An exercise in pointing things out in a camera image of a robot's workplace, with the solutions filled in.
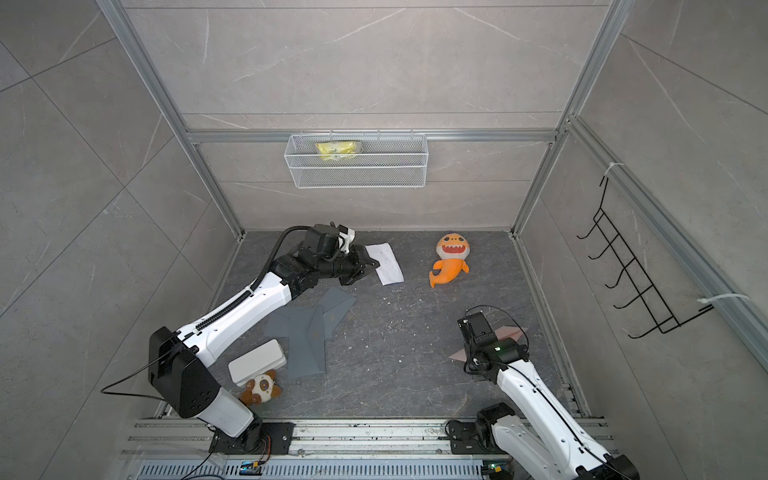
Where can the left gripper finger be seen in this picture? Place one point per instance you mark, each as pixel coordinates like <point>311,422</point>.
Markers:
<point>362,274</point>
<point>367,260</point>

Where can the white wire mesh basket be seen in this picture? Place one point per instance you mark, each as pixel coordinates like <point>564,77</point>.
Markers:
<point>387,161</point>

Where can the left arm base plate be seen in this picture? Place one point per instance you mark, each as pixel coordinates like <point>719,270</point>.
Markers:
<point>270,438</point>

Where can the pink envelope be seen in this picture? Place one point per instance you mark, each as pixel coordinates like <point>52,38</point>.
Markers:
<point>501,333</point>

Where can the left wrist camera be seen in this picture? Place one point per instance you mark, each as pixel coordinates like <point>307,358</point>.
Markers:
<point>346,237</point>

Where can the aluminium rail base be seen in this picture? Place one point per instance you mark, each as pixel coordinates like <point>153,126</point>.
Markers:
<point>172,448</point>

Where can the grey envelope left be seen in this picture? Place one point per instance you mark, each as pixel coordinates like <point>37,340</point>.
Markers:
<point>280,322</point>

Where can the grey envelope upper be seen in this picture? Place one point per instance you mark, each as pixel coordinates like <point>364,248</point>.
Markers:
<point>335,303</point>

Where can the blue bordered letter paper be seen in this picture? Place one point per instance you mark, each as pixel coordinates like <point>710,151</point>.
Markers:
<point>389,271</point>

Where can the white rectangular box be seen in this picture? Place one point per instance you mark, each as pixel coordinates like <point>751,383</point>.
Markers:
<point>268,356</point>

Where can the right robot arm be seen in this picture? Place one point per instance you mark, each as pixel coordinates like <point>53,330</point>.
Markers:
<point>538,432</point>

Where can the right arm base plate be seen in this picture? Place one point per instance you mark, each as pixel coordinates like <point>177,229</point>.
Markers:
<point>466,438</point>

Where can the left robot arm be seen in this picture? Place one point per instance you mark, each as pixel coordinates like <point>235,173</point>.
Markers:
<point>179,360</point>

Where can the grey envelope lower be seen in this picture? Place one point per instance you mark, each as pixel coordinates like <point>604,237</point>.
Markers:
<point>306,355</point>

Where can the yellow packet in basket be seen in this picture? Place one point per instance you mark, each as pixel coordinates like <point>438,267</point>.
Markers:
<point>338,150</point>

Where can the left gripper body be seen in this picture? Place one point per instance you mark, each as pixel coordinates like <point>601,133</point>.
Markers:
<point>349,263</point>

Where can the brown panda plush toy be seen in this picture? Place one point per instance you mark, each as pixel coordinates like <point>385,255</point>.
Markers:
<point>260,389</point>

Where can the black wire hook rack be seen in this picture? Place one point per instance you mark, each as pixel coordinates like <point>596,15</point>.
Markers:
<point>633,273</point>

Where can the orange shark plush toy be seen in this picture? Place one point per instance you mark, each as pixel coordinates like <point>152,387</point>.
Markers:
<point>453,250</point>

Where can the grey envelope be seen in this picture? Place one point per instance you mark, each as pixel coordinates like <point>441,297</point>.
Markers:
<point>306,355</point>
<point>335,303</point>
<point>280,322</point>

